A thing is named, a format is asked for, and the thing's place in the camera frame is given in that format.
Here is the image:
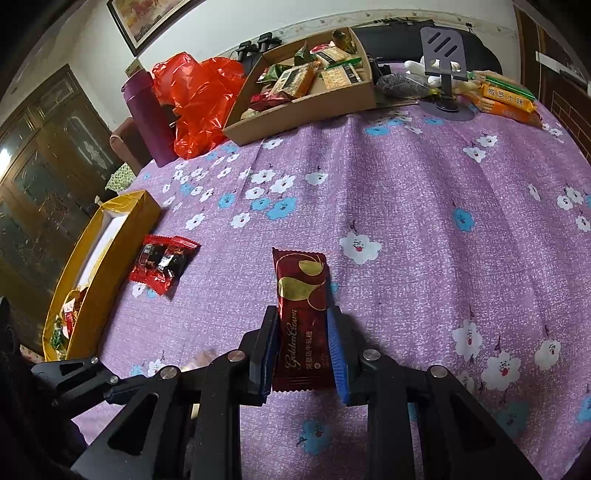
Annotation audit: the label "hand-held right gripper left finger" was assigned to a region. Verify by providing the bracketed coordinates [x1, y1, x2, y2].
[71, 305, 280, 480]

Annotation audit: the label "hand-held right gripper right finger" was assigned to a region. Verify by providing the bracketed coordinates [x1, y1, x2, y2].
[326, 305, 544, 480]

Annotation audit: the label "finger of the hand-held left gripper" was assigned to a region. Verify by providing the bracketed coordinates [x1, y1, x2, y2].
[30, 356, 160, 409]

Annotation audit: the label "dark red gold snack packet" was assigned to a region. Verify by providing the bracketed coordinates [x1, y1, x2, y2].
[271, 247, 336, 393]

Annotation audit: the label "pile of small candy packets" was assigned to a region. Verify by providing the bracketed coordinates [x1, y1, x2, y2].
[48, 290, 89, 357]

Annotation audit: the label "red and black candy packet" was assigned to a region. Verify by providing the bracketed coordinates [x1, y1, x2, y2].
[129, 234, 201, 296]

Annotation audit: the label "gold cardboard box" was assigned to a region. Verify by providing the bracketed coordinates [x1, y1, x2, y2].
[42, 189, 163, 362]

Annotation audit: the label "brown cardboard box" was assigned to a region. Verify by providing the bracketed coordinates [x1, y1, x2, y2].
[222, 26, 376, 147]

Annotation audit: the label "green patterned cloth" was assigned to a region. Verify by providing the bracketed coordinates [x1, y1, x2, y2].
[105, 165, 136, 191]

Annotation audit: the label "wooden cabinet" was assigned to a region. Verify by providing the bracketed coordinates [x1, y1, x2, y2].
[0, 64, 124, 344]

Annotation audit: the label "brown armchair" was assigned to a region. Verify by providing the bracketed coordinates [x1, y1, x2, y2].
[109, 117, 145, 177]

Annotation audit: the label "red plastic bag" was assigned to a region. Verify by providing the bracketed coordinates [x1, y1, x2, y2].
[152, 51, 246, 160]

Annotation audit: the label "purple bottle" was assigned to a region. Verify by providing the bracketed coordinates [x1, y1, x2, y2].
[121, 69, 179, 168]

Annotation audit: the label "black mesh pouch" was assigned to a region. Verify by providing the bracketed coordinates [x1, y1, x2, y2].
[376, 73, 435, 99]

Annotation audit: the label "heap of assorted snack packets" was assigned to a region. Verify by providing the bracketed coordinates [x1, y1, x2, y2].
[249, 28, 365, 114]

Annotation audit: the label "white cloth bundle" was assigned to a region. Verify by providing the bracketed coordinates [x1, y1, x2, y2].
[403, 59, 472, 94]

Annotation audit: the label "bundle of orange biscuit packets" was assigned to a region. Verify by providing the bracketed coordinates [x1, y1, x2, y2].
[461, 71, 544, 129]

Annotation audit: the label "black gadgets on stands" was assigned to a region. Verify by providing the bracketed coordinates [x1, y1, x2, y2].
[235, 32, 281, 62]

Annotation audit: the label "black sofa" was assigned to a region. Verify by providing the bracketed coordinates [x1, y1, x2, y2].
[355, 20, 502, 64]

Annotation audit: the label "grey phone stand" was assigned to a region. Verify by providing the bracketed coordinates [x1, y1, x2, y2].
[419, 26, 477, 123]

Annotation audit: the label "wooden brick-pattern counter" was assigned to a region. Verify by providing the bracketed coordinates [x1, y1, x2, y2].
[512, 4, 591, 163]

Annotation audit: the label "framed horse painting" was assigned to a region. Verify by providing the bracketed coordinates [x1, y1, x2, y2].
[106, 0, 207, 57]

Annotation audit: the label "white shelf board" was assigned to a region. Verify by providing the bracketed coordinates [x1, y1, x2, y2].
[535, 50, 579, 75]

